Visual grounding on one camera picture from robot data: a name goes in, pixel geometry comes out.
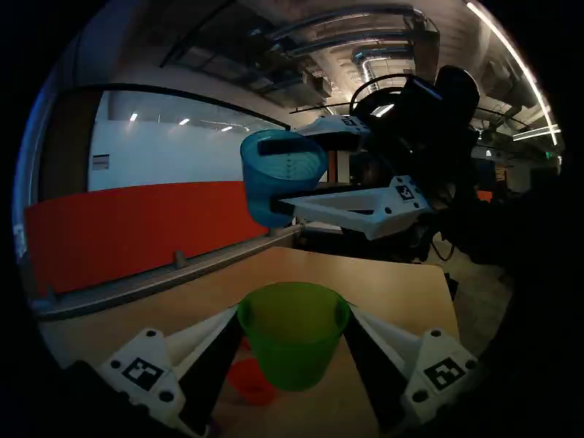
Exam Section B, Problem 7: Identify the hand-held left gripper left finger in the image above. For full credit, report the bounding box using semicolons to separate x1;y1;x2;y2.
96;306;247;437

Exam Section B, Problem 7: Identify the black cable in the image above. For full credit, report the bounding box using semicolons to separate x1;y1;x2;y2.
289;72;412;115

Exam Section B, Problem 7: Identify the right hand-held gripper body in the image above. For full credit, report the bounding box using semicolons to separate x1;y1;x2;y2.
352;65;481;264

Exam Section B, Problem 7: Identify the red desk screen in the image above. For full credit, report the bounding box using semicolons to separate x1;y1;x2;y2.
23;180;316;321

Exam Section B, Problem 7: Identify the blue plastic cup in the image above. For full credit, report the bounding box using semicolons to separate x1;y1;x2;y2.
240;128;329;228

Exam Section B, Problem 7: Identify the green plastic cup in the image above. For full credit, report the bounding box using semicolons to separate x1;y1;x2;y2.
237;282;351;392

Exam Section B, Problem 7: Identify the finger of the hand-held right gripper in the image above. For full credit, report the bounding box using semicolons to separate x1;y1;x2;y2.
269;174;432;241
257;115;372;154

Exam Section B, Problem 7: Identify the red plastic cup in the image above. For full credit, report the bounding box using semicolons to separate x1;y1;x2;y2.
227;357;277;406

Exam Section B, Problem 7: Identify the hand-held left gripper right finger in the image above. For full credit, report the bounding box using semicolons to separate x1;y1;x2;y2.
342;304;480;437

